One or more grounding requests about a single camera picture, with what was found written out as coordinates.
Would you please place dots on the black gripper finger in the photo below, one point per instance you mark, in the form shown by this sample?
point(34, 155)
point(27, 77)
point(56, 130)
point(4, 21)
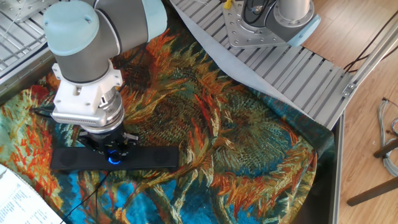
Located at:
point(93, 146)
point(127, 141)

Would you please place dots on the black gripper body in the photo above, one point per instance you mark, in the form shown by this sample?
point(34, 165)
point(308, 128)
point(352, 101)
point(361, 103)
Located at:
point(107, 138)

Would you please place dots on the black bar speaker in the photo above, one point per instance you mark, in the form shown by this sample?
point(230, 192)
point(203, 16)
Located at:
point(149, 158)

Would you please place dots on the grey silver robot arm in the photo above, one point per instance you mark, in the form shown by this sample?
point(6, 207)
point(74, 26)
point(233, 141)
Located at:
point(87, 46)

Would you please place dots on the white printed paper sheet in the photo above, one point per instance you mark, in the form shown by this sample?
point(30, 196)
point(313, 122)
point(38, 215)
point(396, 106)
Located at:
point(21, 202)

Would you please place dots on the sunflower painting cloth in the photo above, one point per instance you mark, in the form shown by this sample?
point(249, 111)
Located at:
point(233, 140)

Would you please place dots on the silver mounting plate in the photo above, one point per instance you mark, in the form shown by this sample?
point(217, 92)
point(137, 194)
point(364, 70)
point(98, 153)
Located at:
point(239, 34)
point(21, 7)

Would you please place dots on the small yellow object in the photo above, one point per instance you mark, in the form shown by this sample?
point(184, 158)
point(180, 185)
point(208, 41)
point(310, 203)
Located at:
point(228, 4)

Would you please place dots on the dark wooden furniture leg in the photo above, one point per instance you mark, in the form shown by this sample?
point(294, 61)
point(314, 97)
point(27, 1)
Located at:
point(387, 148)
point(373, 191)

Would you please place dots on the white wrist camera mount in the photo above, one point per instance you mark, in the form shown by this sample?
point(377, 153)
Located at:
point(81, 99)

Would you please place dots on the aluminium frame beam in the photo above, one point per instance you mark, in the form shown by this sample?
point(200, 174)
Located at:
point(337, 171)
point(370, 62)

